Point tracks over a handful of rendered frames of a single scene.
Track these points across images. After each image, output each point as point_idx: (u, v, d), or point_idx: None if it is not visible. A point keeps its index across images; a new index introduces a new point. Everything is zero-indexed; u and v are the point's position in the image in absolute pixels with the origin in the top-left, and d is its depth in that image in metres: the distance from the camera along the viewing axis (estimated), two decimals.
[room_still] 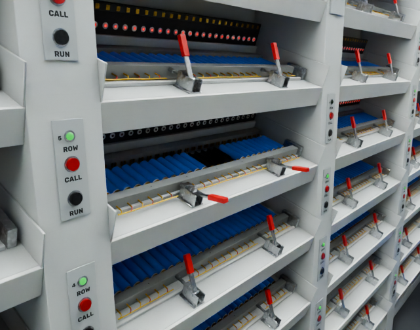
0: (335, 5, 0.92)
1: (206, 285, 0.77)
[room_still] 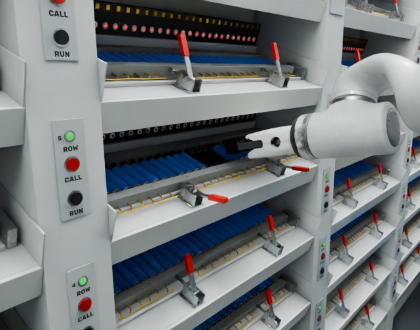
0: (335, 5, 0.92)
1: (206, 285, 0.77)
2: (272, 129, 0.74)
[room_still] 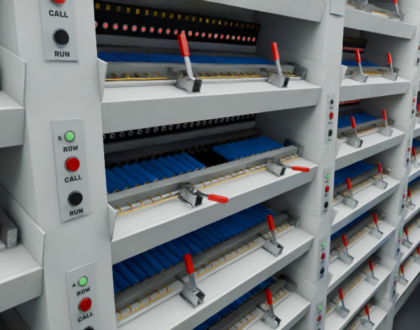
0: (335, 5, 0.92)
1: (206, 285, 0.77)
2: None
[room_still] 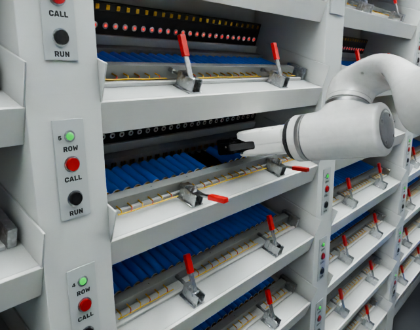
0: (335, 5, 0.92)
1: (206, 285, 0.77)
2: None
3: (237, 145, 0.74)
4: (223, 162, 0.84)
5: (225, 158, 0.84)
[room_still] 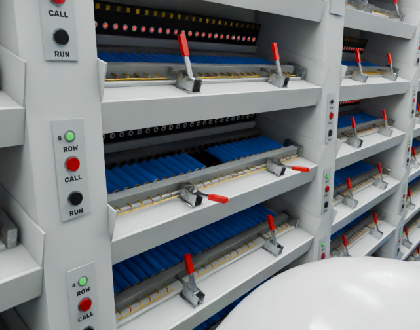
0: (335, 5, 0.92)
1: (206, 285, 0.77)
2: None
3: None
4: (223, 162, 0.84)
5: (225, 158, 0.84)
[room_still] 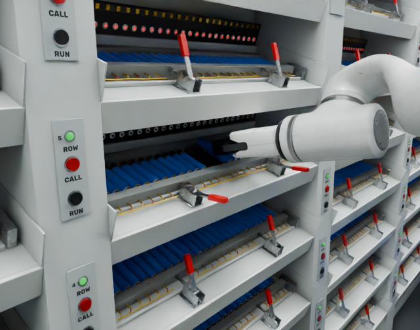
0: (335, 5, 0.92)
1: (206, 285, 0.77)
2: None
3: (230, 145, 0.73)
4: (223, 162, 0.84)
5: (225, 158, 0.84)
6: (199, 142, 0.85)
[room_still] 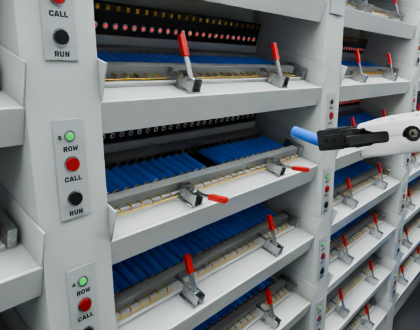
0: (335, 5, 0.92)
1: (206, 285, 0.77)
2: (401, 116, 0.52)
3: None
4: None
5: (225, 158, 0.84)
6: (202, 155, 0.85)
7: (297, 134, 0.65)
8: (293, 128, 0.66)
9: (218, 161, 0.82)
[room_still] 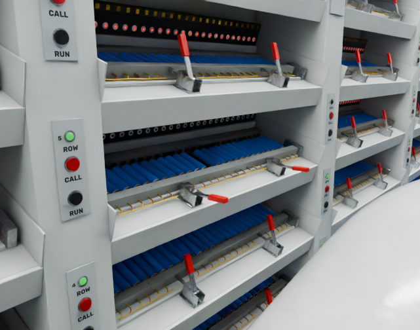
0: (335, 5, 0.92)
1: (206, 285, 0.77)
2: None
3: None
4: None
5: (225, 158, 0.84)
6: None
7: (200, 152, 0.83)
8: (198, 149, 0.84)
9: (218, 161, 0.82)
